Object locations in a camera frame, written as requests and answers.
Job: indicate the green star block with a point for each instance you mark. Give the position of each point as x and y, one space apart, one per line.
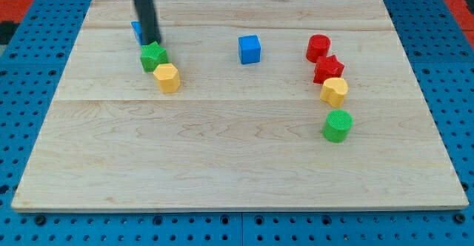
152 55

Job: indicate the red star block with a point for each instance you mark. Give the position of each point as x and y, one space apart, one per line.
327 67

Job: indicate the light wooden board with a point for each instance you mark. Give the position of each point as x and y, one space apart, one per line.
237 137

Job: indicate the blue cube block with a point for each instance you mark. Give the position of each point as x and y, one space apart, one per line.
249 49

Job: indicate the yellow hexagon block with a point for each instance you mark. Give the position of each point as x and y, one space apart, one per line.
167 78

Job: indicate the yellow heart block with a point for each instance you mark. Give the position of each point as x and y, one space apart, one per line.
334 91

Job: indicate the green cylinder block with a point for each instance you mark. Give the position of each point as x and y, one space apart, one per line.
337 126

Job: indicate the red cylinder block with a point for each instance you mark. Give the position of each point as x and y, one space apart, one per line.
318 45

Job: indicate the blue block behind stick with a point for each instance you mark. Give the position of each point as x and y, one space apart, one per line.
136 26

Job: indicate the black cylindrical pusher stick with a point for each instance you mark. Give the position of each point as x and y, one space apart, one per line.
146 12

